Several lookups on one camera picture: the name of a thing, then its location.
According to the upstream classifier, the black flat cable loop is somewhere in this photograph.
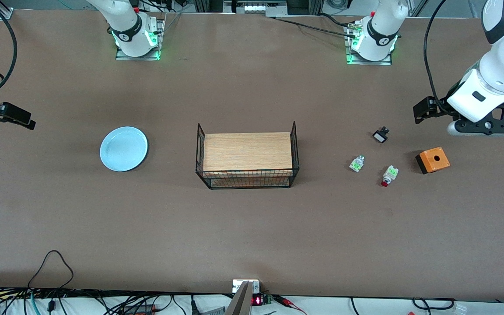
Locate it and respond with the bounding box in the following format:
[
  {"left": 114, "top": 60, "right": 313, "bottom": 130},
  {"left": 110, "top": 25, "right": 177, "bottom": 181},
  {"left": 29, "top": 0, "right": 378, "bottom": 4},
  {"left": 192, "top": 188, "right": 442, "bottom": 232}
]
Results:
[{"left": 412, "top": 297, "right": 455, "bottom": 310}]

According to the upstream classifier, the black wire basket wooden base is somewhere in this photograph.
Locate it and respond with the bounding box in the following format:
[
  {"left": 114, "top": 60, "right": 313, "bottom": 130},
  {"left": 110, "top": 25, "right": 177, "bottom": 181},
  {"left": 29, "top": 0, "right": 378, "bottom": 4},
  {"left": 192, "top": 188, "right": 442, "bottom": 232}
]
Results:
[{"left": 196, "top": 121, "right": 300, "bottom": 190}]

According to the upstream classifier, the orange button box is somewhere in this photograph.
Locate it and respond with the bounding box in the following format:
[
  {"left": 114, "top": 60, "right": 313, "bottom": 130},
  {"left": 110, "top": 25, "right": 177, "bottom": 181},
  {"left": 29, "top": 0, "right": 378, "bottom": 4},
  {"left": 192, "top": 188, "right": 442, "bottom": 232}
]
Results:
[{"left": 415, "top": 147, "right": 451, "bottom": 175}]

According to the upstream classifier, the wooden board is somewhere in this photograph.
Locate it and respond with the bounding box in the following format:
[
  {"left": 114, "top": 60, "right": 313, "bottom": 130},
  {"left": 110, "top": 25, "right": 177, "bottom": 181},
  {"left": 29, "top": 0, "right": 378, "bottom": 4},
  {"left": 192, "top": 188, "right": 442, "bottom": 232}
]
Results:
[{"left": 203, "top": 132, "right": 293, "bottom": 172}]

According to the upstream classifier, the red push button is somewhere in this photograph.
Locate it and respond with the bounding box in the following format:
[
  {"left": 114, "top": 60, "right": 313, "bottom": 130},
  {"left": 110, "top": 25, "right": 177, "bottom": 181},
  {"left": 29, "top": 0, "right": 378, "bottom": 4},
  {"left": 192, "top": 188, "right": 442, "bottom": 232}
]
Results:
[{"left": 381, "top": 165, "right": 399, "bottom": 188}]

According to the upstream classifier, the red clip lead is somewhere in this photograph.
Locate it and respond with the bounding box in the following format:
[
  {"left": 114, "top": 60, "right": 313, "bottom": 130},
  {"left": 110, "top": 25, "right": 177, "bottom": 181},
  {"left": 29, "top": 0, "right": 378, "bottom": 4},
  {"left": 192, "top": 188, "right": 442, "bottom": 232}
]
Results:
[{"left": 273, "top": 295, "right": 307, "bottom": 315}]

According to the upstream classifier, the light blue plate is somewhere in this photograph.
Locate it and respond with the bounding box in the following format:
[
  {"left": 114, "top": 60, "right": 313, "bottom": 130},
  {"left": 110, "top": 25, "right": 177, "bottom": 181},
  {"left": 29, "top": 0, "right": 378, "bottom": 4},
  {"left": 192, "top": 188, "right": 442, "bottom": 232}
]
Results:
[{"left": 100, "top": 126, "right": 148, "bottom": 172}]

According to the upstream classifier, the grey metal bracket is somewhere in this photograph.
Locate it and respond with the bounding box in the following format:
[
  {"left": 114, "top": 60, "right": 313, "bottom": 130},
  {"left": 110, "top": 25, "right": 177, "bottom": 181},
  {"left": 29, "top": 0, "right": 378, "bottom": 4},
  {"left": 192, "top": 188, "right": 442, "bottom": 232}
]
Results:
[{"left": 225, "top": 279, "right": 260, "bottom": 315}]

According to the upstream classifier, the black looped cable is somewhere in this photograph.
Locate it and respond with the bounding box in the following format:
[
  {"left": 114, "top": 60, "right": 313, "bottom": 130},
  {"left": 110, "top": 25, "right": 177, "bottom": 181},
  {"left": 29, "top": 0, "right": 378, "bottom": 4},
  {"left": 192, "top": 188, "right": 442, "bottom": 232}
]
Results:
[{"left": 27, "top": 250, "right": 74, "bottom": 290}]

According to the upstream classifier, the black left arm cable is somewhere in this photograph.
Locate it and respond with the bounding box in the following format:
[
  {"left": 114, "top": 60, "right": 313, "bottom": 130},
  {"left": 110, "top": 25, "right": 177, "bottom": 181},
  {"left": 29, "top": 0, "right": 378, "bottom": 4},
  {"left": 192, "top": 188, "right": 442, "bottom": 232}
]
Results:
[{"left": 424, "top": 0, "right": 449, "bottom": 112}]

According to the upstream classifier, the black table cable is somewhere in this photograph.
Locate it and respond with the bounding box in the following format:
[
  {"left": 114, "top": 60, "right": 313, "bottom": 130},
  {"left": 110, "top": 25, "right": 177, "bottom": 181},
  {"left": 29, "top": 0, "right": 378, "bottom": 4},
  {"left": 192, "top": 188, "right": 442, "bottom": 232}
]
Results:
[{"left": 273, "top": 17, "right": 360, "bottom": 38}]

